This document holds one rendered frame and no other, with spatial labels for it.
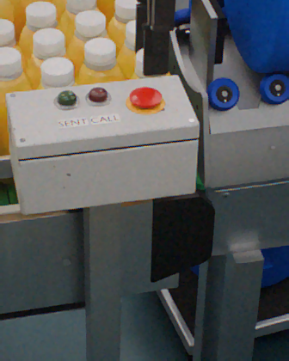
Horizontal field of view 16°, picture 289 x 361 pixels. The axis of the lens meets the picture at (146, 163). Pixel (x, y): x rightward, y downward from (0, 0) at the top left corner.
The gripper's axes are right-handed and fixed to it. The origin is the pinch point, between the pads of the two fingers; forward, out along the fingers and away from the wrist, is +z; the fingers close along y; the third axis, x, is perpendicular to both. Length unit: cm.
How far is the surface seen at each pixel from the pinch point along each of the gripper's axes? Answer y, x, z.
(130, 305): 59, -11, 110
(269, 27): 5.7, -17.1, 3.6
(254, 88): 11.6, -18.1, 17.4
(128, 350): 46, -8, 110
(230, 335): 7, -17, 64
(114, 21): 13.0, 2.0, 5.0
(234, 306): 7, -17, 57
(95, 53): 1.7, 6.7, 2.2
